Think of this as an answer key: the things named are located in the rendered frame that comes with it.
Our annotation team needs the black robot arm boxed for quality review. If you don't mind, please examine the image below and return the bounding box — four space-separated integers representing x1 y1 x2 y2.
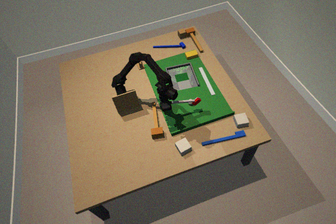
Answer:
112 52 178 100

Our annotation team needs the grey flat bar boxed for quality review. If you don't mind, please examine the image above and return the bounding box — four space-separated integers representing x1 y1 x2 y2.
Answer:
199 67 215 95

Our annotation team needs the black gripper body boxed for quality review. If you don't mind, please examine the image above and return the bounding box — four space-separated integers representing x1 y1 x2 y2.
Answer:
157 88 172 112

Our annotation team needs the green flat mat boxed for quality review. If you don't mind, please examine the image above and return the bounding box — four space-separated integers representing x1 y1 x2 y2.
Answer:
144 53 233 133

